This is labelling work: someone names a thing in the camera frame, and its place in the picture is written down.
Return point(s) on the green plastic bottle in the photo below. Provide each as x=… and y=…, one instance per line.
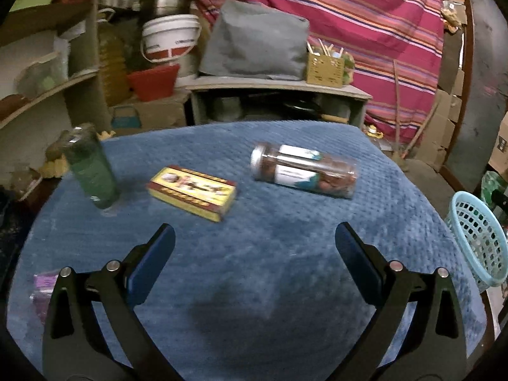
x=490, y=182

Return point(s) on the white plastic bucket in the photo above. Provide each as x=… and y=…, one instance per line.
x=168, y=38

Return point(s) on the purple wrapper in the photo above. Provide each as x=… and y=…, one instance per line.
x=41, y=296

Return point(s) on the plastic oil bottle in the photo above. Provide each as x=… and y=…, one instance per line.
x=112, y=64

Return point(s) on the wooden side table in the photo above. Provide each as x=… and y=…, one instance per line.
x=231, y=99

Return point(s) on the green tea jar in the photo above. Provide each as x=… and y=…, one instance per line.
x=88, y=162

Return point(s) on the clear plastic storage box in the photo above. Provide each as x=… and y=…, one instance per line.
x=42, y=75

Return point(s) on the yellow red cardboard box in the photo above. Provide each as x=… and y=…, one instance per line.
x=203, y=195

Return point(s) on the red plastic basket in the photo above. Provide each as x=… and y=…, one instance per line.
x=155, y=83

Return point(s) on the yellow egg tray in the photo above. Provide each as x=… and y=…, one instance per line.
x=59, y=167

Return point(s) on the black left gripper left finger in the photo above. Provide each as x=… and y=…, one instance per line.
x=74, y=347

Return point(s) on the pink striped curtain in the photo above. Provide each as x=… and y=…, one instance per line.
x=397, y=46

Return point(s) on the wooden wall shelf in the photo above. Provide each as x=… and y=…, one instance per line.
x=29, y=126

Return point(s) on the light blue trash basket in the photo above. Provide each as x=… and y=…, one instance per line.
x=480, y=237

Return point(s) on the blue knitted table cloth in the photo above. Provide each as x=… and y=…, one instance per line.
x=263, y=294

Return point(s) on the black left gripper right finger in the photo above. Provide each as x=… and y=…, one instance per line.
x=416, y=332

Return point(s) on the yellow utensil holder box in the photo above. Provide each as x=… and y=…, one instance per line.
x=323, y=69

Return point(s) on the clear jar silver lid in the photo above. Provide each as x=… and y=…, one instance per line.
x=304, y=169

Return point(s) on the grey fabric cover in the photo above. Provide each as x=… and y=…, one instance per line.
x=252, y=40

